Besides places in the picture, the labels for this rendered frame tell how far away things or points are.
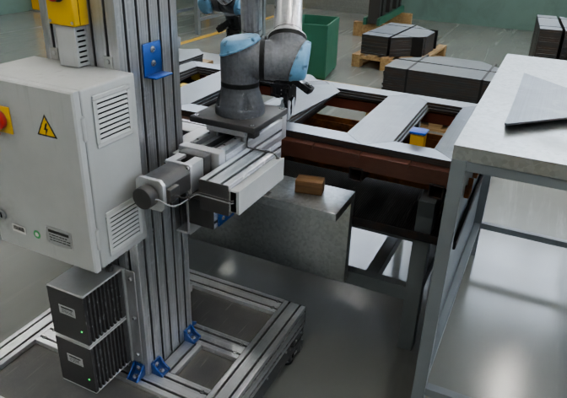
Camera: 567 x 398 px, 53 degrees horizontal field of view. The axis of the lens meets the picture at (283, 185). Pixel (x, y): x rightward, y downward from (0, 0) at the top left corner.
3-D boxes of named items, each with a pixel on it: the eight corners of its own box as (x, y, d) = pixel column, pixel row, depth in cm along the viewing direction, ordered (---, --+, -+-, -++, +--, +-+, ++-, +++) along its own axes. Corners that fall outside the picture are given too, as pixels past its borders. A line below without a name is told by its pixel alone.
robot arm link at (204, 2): (213, -1, 226) (230, -12, 232) (193, -4, 232) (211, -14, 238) (218, 18, 231) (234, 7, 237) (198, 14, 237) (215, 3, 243)
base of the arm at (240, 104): (249, 122, 166) (249, 89, 162) (206, 114, 172) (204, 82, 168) (272, 109, 178) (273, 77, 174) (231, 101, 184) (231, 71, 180)
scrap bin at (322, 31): (297, 63, 670) (299, 13, 646) (336, 67, 659) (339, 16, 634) (283, 76, 617) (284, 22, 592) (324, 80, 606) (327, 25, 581)
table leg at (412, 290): (400, 337, 239) (422, 194, 210) (414, 342, 236) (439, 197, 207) (396, 346, 234) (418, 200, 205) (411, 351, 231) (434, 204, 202)
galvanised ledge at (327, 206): (83, 136, 259) (83, 130, 258) (354, 198, 210) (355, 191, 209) (50, 150, 243) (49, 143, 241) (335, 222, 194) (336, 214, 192)
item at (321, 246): (93, 204, 274) (83, 136, 259) (347, 277, 225) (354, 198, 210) (87, 207, 271) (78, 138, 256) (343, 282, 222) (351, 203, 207)
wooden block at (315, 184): (294, 192, 206) (294, 180, 204) (298, 185, 212) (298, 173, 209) (321, 196, 204) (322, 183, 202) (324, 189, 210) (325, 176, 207)
